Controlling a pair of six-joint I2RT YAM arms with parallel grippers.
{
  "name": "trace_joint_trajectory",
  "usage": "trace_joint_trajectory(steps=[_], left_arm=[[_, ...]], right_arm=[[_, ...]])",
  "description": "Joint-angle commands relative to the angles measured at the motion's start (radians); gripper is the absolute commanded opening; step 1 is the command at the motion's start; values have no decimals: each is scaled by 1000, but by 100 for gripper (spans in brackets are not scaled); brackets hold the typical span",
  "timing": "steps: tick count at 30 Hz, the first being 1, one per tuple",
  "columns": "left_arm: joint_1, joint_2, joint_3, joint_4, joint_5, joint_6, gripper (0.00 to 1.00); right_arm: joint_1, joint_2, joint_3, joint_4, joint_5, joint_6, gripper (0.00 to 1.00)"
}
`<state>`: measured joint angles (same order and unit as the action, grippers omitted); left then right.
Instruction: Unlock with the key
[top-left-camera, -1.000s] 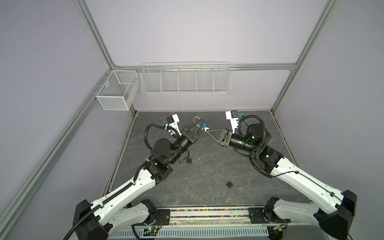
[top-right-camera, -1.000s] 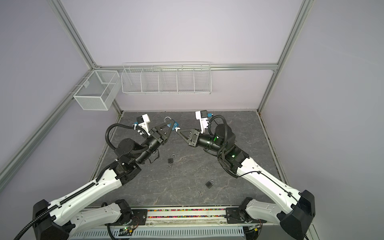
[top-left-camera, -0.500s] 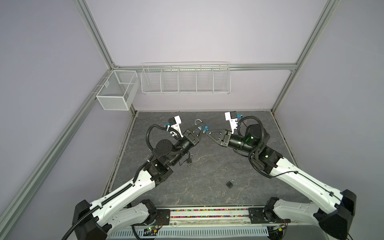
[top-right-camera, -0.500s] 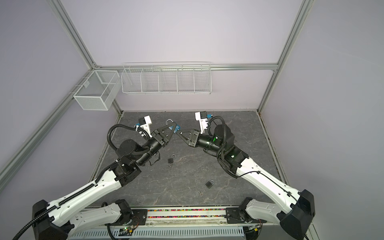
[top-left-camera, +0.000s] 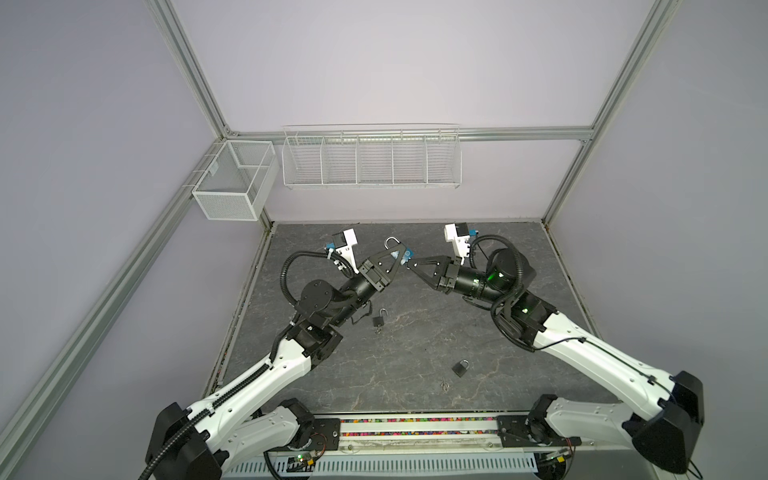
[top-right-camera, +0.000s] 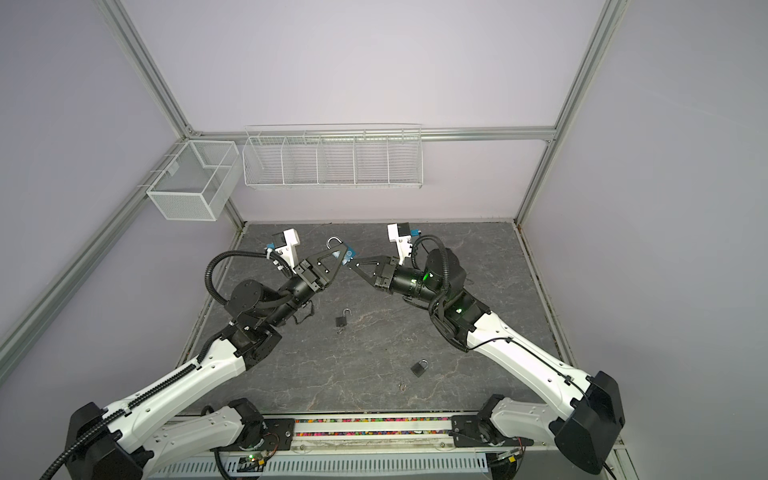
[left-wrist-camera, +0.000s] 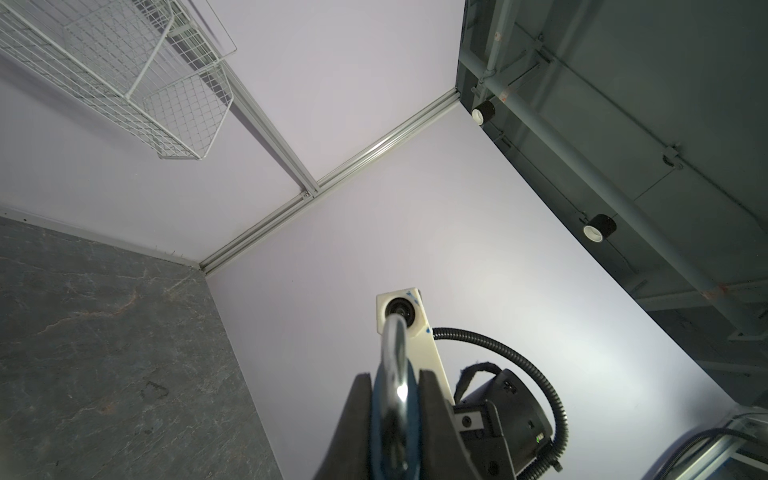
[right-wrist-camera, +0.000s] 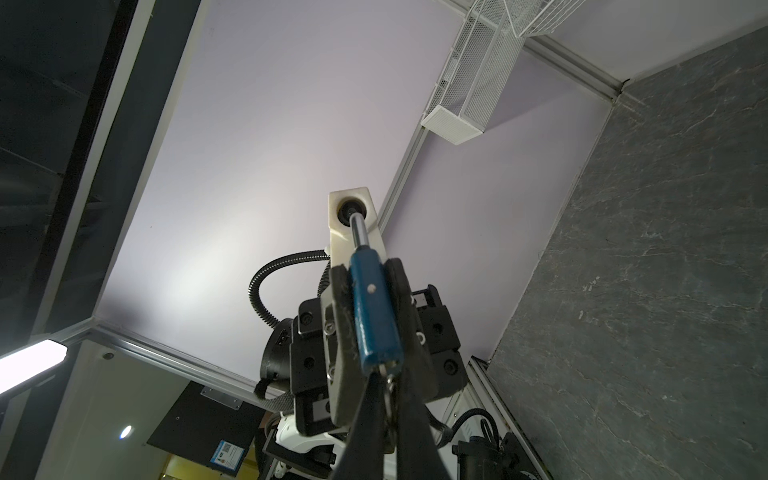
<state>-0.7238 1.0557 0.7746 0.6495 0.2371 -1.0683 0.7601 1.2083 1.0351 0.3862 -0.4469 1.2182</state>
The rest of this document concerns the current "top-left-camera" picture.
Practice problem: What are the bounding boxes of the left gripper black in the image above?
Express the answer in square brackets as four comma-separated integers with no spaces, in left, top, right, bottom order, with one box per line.
[328,245,405,329]

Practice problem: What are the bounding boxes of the blue padlock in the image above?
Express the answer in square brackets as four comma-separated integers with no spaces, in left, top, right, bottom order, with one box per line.
[384,236,413,265]

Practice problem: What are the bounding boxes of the dark grey padlock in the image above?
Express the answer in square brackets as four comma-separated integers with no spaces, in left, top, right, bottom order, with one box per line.
[451,359,470,378]

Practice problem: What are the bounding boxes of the silver padlock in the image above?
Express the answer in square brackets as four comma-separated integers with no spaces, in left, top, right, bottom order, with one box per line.
[372,308,387,329]

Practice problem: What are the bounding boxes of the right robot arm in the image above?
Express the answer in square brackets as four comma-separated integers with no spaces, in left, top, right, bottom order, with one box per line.
[406,235,705,478]

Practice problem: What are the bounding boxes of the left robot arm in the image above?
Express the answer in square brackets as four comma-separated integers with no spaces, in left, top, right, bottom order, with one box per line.
[140,243,412,479]

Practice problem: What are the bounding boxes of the white mesh box basket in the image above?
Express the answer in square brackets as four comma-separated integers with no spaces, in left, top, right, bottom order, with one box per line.
[192,140,279,222]

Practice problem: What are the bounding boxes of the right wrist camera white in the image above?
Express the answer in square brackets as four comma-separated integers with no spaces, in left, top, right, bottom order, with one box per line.
[444,222,478,263]

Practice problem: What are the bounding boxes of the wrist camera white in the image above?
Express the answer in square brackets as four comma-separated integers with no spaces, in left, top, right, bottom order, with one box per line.
[444,222,478,263]
[326,228,358,274]

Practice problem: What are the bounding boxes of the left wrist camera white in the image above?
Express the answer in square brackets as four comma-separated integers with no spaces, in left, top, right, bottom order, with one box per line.
[326,228,358,274]

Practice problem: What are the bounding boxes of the white wire shelf basket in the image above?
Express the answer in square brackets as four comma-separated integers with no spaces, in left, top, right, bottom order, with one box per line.
[282,123,463,189]

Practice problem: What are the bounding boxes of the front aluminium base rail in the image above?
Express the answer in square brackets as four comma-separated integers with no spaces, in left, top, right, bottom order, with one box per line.
[173,409,673,460]

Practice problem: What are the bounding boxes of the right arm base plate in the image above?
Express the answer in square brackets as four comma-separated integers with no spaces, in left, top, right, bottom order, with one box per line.
[496,414,582,448]

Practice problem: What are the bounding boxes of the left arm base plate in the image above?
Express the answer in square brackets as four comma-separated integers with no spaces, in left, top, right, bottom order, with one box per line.
[270,417,341,452]

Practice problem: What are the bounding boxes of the aluminium frame rails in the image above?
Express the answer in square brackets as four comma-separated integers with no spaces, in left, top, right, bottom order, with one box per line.
[1,1,680,478]

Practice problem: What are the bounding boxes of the white vented cable duct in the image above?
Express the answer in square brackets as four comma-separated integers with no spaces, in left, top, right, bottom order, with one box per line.
[209,452,538,480]

